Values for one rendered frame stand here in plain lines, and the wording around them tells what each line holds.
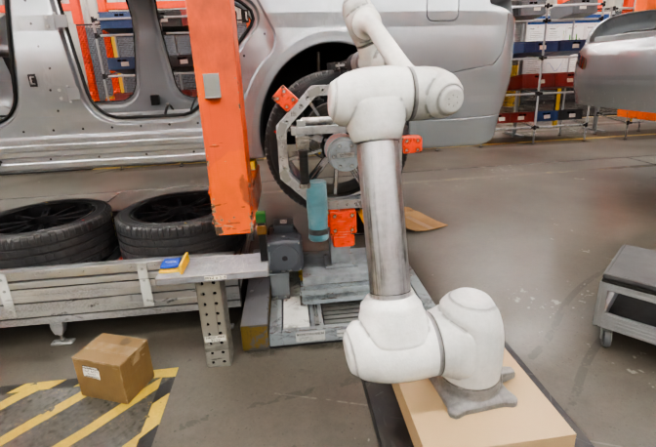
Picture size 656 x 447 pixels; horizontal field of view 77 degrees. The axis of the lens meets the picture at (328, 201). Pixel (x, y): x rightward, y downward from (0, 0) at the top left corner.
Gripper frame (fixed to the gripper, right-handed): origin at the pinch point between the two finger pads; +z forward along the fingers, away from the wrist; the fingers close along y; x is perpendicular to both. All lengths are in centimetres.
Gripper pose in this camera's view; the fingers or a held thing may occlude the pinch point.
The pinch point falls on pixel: (332, 65)
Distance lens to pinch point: 187.8
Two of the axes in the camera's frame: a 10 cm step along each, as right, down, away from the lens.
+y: 8.6, -2.4, 4.6
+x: -1.0, -9.5, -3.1
